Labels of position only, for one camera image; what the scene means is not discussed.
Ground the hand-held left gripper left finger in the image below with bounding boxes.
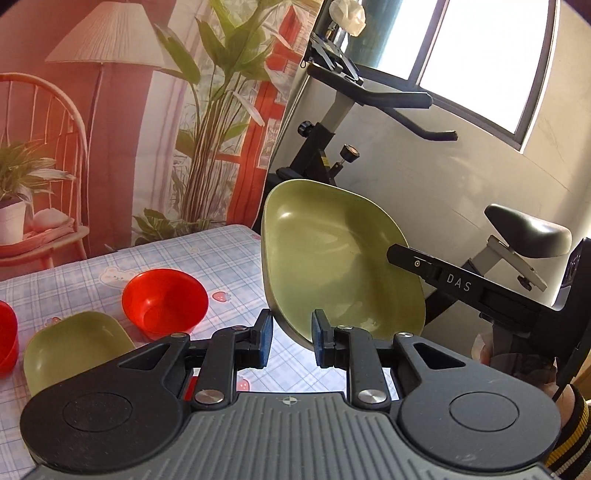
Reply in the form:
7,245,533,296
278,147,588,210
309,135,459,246
111,309,275,412

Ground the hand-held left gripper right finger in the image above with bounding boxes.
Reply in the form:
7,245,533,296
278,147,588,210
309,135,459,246
311,309,467,412

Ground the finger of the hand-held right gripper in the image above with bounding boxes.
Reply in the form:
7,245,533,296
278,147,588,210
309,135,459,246
387,244,491,315

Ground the large green plate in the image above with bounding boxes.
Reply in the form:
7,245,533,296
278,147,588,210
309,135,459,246
260,179,427,352

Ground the person's right forearm striped sleeve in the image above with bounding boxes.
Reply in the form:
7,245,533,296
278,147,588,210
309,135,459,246
544,382,591,480

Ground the person's right hand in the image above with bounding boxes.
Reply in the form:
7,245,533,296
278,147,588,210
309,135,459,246
471,333,498,366

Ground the checked printed tablecloth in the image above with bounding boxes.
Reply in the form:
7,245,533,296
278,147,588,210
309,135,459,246
0,224,403,462

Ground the red plastic bowl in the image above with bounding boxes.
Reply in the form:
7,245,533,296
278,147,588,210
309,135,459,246
0,300,20,376
122,271,209,337

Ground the black exercise bike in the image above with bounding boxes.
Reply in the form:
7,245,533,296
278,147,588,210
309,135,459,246
276,31,574,352

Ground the small green plate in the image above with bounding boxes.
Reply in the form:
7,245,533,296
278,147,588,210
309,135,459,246
23,311,137,398

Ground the dark framed window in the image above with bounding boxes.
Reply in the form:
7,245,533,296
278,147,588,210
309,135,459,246
369,0,560,154

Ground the white plastic bag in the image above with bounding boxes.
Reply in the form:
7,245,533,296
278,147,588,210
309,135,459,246
329,0,367,37

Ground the printed wall backdrop cloth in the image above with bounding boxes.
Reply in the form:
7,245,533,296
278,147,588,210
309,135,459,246
0,0,325,283

